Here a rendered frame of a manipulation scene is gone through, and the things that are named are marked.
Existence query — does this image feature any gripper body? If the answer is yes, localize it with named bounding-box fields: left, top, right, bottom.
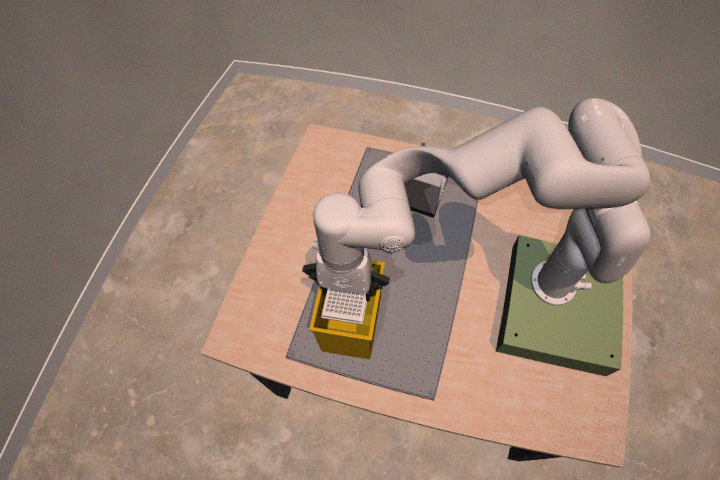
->
left=316, top=248, right=372, bottom=293

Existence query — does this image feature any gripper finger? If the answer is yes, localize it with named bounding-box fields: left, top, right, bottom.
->
left=366, top=270, right=390, bottom=302
left=302, top=263, right=328, bottom=295

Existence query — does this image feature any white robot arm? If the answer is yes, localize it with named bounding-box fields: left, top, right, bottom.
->
left=312, top=98, right=651, bottom=306

